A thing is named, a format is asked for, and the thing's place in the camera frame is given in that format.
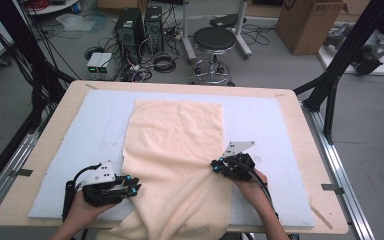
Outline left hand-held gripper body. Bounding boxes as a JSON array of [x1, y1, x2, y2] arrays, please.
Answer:
[[79, 159, 130, 208]]

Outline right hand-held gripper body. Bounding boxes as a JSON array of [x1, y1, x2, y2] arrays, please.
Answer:
[[221, 140, 257, 183]]

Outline beige towel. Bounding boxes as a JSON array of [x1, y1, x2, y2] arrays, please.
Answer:
[[94, 98, 234, 240]]

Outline person's left hand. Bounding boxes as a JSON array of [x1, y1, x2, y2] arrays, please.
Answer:
[[64, 190, 118, 228]]

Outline person's right hand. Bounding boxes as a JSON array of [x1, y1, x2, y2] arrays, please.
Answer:
[[232, 169, 269, 202]]

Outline white grid mat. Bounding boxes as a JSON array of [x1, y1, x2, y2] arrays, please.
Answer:
[[28, 89, 316, 229]]

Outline wooden table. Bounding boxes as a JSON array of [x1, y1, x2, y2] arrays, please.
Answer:
[[0, 79, 349, 235]]

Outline grey metal clip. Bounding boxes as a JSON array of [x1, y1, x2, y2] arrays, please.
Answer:
[[9, 168, 34, 178], [321, 183, 345, 195]]

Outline thin wooden stick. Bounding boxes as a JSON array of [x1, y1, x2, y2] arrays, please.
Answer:
[[309, 204, 334, 230]]

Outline white power supply unit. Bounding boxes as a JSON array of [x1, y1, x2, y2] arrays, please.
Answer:
[[97, 52, 113, 75], [86, 52, 104, 76]]

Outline black round stool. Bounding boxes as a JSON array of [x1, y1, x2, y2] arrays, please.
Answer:
[[189, 26, 238, 87]]

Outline white stand leg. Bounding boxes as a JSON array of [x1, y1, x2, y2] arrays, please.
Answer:
[[234, 0, 253, 60], [181, 0, 198, 64]]

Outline large black computer tower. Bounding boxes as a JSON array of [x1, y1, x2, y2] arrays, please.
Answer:
[[114, 8, 146, 64]]

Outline slim black computer tower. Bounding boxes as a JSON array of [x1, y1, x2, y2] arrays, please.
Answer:
[[144, 5, 165, 54]]

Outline cardboard box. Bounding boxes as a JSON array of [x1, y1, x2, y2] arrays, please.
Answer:
[[274, 0, 348, 56]]

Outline clear plastic bag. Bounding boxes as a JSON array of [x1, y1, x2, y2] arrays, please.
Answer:
[[55, 13, 96, 33]]

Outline black device on board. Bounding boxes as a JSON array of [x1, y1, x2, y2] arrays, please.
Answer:
[[353, 44, 384, 76]]

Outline white round table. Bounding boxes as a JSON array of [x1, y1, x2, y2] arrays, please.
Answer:
[[26, 0, 81, 16]]

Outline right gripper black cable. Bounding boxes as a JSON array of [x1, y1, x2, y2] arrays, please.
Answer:
[[234, 158, 280, 219]]

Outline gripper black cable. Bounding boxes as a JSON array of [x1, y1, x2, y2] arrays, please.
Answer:
[[234, 158, 280, 219], [61, 162, 103, 222]]

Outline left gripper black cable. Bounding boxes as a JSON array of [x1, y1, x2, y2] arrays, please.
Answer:
[[61, 162, 103, 222]]

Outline aluminium rail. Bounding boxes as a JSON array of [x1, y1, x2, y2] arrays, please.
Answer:
[[0, 133, 39, 221], [301, 101, 376, 240]]

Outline coiled black cable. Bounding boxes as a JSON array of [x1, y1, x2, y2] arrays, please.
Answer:
[[153, 53, 178, 74]]

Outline black metal frame post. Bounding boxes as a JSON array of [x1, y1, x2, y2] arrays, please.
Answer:
[[293, 0, 384, 145]]

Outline black frame with cable bundle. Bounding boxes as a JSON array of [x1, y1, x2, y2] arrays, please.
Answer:
[[0, 0, 78, 134]]

